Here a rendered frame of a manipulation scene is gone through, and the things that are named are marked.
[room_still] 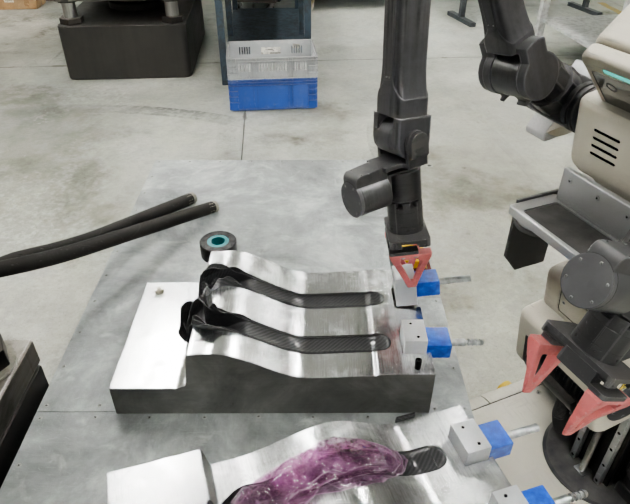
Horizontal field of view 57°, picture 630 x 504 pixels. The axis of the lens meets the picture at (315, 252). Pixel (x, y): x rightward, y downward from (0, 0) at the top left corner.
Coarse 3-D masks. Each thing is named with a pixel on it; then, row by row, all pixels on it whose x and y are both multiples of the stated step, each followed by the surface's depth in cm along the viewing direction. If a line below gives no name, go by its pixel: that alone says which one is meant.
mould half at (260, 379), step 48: (192, 288) 109; (240, 288) 98; (288, 288) 104; (336, 288) 105; (384, 288) 104; (144, 336) 99; (192, 336) 89; (240, 336) 89; (144, 384) 90; (192, 384) 89; (240, 384) 89; (288, 384) 89; (336, 384) 89; (384, 384) 89; (432, 384) 89
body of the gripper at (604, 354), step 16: (592, 320) 64; (608, 320) 63; (624, 320) 62; (560, 336) 66; (576, 336) 65; (592, 336) 64; (608, 336) 63; (624, 336) 62; (576, 352) 64; (592, 352) 64; (608, 352) 63; (624, 352) 64; (608, 368) 63; (624, 368) 65; (608, 384) 61
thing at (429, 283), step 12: (408, 264) 102; (396, 276) 99; (432, 276) 99; (456, 276) 100; (468, 276) 99; (396, 288) 98; (408, 288) 98; (420, 288) 99; (432, 288) 99; (396, 300) 99; (408, 300) 99
